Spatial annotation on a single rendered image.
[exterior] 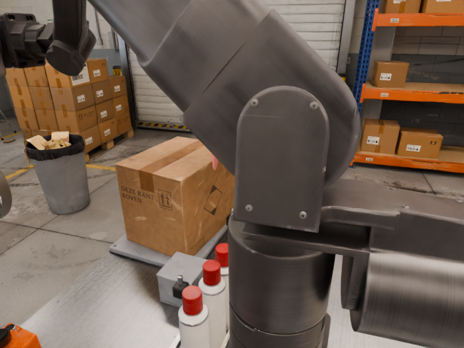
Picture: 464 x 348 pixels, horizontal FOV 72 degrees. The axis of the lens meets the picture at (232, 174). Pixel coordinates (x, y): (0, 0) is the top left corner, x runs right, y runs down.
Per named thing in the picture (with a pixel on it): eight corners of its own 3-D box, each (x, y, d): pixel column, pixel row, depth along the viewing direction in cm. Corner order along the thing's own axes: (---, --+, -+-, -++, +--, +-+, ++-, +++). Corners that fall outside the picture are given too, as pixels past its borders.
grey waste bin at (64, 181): (73, 220, 268) (56, 152, 243) (32, 213, 279) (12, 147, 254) (105, 197, 306) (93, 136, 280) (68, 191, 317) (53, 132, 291)
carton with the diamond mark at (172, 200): (186, 263, 93) (180, 180, 82) (126, 239, 103) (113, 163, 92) (235, 215, 117) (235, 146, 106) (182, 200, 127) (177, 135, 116)
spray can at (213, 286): (220, 358, 63) (218, 278, 55) (197, 349, 65) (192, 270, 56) (230, 336, 67) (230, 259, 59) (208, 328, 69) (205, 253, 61)
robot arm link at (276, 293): (242, 177, 19) (212, 227, 14) (362, 190, 18) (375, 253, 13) (242, 266, 22) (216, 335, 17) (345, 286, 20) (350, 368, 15)
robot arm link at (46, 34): (42, 22, 74) (31, 39, 72) (79, 22, 72) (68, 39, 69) (67, 53, 82) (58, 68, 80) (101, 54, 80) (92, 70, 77)
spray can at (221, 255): (230, 335, 68) (230, 259, 59) (208, 328, 69) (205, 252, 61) (239, 317, 72) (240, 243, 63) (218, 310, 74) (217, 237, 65)
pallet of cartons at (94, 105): (83, 166, 375) (62, 64, 327) (24, 159, 393) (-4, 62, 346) (135, 136, 481) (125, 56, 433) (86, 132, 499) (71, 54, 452)
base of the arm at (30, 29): (41, 65, 83) (29, 14, 78) (67, 65, 81) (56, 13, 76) (12, 68, 75) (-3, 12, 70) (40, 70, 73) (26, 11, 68)
